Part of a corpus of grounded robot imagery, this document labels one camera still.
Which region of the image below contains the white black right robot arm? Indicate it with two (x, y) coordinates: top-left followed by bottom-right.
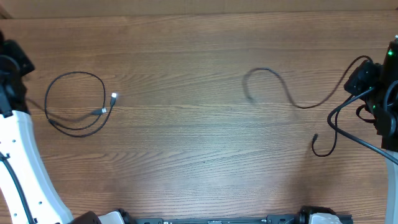
(344, 39), (397, 224)

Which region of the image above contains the thin black cable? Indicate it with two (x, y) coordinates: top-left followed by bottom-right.
(242, 55), (374, 157)
(44, 71), (108, 131)

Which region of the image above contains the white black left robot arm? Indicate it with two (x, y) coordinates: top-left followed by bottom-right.
(1, 38), (101, 223)

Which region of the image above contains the black USB cable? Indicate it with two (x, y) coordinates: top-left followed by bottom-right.
(26, 92), (118, 138)

